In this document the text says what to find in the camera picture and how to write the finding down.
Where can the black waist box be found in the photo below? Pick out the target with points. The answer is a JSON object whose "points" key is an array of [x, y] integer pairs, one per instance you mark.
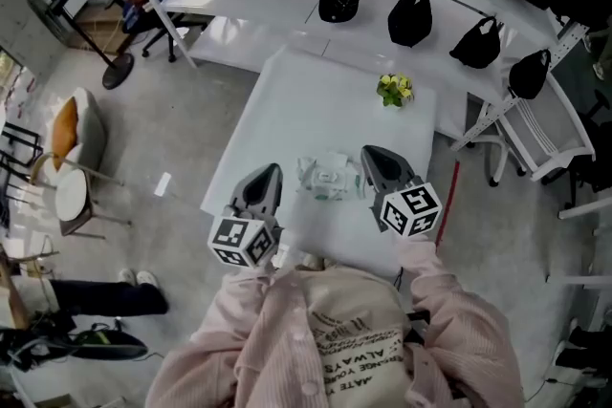
{"points": [[417, 325]]}

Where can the white metal frame table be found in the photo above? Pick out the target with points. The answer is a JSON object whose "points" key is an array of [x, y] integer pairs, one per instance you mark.
{"points": [[583, 208]]}

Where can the person's torso in pink shirt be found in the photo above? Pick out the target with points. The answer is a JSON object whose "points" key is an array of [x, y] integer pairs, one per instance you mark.
{"points": [[277, 349]]}

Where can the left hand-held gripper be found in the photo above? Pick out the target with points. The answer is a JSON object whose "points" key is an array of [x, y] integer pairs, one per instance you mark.
{"points": [[236, 236]]}

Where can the black green device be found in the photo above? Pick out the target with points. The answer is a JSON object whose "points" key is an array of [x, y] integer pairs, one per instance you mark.
{"points": [[115, 346]]}

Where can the person's left shoe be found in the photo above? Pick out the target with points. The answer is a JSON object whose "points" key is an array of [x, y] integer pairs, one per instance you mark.
{"points": [[313, 262]]}

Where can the person's left forearm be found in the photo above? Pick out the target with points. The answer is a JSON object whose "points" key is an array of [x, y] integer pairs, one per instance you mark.
{"points": [[239, 301]]}

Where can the wooden chair with white seat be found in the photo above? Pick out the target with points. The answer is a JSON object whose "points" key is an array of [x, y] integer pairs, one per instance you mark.
{"points": [[72, 196]]}

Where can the person's right forearm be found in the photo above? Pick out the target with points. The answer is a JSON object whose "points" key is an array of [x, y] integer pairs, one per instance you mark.
{"points": [[435, 282]]}

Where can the grey armchair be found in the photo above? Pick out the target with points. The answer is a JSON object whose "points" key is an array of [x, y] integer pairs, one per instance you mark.
{"points": [[91, 129]]}

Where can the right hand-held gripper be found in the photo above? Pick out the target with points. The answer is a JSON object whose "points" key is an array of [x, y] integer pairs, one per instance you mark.
{"points": [[411, 210]]}

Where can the orange cushion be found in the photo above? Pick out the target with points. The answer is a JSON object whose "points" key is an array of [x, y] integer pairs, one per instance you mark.
{"points": [[64, 134]]}

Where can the red strip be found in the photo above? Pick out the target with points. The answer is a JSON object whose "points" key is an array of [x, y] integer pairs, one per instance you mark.
{"points": [[448, 205]]}

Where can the white tissue packet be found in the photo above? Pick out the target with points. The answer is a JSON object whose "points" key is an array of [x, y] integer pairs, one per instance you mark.
{"points": [[308, 167]]}

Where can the black metal frame stand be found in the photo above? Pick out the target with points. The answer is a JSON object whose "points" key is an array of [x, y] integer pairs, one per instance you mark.
{"points": [[19, 148]]}

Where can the black standing fan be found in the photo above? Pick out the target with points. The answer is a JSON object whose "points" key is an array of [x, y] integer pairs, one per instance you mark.
{"points": [[118, 71]]}

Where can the white mesh office chair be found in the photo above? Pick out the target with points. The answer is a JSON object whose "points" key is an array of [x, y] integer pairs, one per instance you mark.
{"points": [[540, 134]]}

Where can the white table with dark legs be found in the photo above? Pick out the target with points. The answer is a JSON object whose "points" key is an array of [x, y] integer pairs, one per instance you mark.
{"points": [[311, 110]]}

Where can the small potted green plant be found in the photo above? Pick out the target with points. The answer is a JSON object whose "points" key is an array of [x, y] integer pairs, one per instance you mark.
{"points": [[394, 90]]}

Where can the low wooden platform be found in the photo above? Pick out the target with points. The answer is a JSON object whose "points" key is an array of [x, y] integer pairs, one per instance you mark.
{"points": [[95, 31]]}

